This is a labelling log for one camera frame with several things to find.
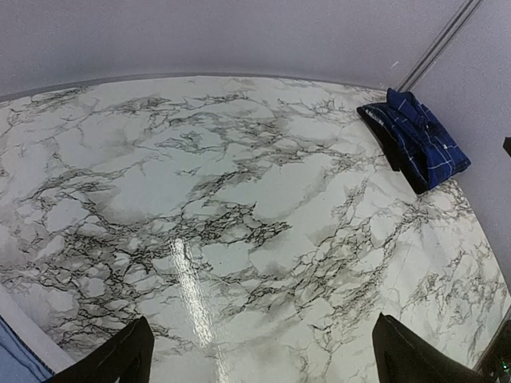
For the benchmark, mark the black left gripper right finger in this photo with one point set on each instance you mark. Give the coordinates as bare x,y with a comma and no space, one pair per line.
402,356

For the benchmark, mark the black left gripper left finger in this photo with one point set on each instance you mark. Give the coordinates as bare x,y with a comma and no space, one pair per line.
125,357

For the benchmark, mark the right aluminium corner post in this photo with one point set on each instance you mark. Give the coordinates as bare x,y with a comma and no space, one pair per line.
448,32

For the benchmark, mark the dark blue plaid folded shirt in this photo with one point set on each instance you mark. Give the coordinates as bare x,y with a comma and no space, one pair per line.
428,148

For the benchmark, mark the light blue long sleeve shirt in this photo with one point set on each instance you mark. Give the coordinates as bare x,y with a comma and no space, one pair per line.
19,364

